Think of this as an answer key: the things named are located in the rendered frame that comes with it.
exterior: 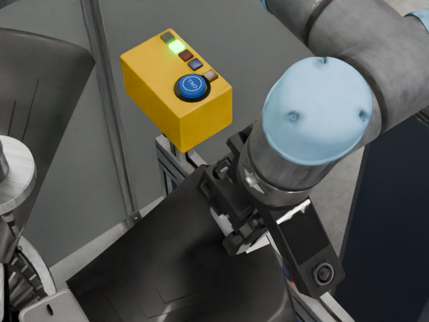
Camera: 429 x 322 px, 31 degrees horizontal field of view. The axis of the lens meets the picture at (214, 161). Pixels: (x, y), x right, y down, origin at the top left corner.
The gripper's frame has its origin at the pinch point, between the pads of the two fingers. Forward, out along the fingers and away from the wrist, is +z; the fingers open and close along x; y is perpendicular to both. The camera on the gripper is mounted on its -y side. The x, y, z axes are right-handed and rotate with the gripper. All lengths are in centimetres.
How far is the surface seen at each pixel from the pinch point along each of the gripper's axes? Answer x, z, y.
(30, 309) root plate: 23.6, 1.7, 7.9
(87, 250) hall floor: -6, 134, 38
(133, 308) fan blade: 14.7, -0.1, 1.4
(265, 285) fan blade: 0.5, 1.4, -4.8
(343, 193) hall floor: -77, 124, 9
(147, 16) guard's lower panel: -34, 62, 59
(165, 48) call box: -15.4, 20.3, 34.1
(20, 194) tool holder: 21.4, -27.9, 10.0
